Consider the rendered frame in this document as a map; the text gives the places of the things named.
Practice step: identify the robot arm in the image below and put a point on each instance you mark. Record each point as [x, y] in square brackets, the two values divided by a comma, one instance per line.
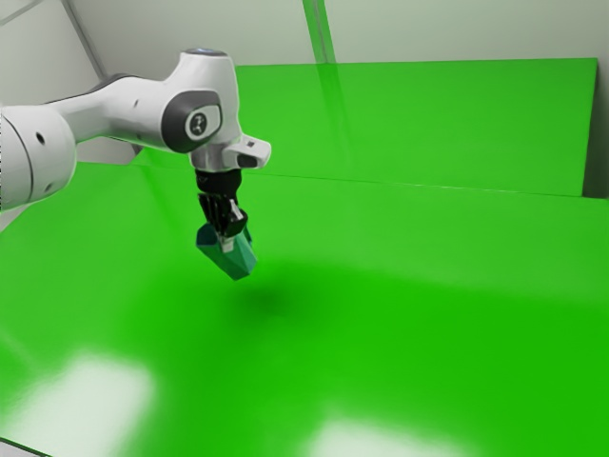
[123, 109]

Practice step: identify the teal faceted mug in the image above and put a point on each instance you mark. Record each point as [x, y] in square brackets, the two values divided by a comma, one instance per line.
[233, 259]

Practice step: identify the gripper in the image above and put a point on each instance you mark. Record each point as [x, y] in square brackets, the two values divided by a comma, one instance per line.
[218, 183]

